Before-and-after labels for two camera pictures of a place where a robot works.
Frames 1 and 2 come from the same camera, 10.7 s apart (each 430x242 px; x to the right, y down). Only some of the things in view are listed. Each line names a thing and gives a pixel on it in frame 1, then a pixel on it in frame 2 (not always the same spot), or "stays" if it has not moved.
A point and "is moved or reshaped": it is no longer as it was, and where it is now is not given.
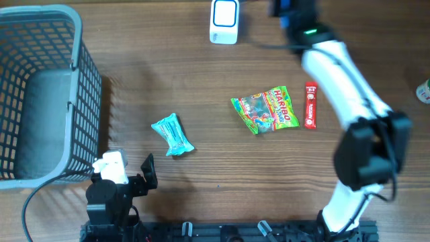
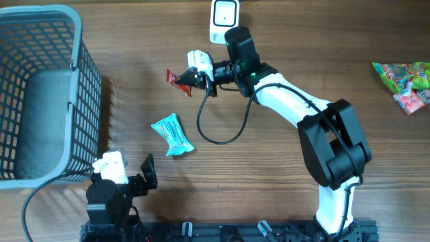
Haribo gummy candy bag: x=269 y=110 to x=398 y=75
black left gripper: x=140 y=188 stays
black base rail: x=228 y=231 stays
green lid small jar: x=422 y=91 stays
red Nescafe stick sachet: x=310 y=105 is moved or reshaped
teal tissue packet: x=170 y=128 stays
